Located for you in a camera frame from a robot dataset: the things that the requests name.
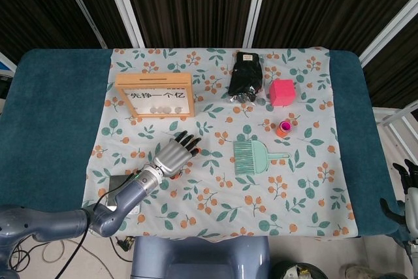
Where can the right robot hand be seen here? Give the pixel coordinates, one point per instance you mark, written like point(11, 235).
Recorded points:
point(412, 200)

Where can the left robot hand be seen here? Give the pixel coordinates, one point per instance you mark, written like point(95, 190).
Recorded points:
point(171, 158)

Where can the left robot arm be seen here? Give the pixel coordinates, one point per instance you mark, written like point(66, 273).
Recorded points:
point(49, 223)

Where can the floral tablecloth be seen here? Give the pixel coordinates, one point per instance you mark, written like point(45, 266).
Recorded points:
point(228, 194)

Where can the silver digital scale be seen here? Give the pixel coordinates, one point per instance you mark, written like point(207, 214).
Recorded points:
point(112, 194)

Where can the mint green brush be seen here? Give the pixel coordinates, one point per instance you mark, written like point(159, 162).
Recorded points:
point(243, 158)

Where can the white metal rack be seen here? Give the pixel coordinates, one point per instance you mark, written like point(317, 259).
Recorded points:
point(395, 115)

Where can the mint green dustpan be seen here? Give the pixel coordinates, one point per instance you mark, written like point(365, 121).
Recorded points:
point(261, 158)

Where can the black power plug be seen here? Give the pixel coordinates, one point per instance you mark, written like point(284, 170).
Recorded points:
point(125, 243)

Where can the blue-grey robot torso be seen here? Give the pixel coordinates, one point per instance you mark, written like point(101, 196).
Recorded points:
point(196, 259)

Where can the black gloves in plastic bag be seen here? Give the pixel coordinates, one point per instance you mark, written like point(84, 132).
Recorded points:
point(245, 76)

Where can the orange cup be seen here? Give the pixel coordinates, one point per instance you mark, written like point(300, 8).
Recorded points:
point(280, 132)

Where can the magenta nested cup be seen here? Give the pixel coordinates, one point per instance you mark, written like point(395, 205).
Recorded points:
point(285, 126)

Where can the pink foam cube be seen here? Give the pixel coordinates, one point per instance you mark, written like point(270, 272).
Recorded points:
point(282, 94)

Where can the teal table cover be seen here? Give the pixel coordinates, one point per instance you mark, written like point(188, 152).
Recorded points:
point(49, 112)

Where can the black trash bin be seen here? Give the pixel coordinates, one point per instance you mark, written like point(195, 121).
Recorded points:
point(294, 272)

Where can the white blue box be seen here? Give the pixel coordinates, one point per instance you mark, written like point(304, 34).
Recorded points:
point(5, 66)

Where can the wooden frame money box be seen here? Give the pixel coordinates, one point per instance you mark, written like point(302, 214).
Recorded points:
point(153, 80)

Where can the white partition post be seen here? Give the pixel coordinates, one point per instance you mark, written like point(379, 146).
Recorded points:
point(124, 4)
point(392, 34)
point(257, 4)

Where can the thin grey partition post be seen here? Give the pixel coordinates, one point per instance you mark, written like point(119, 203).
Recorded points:
point(82, 6)

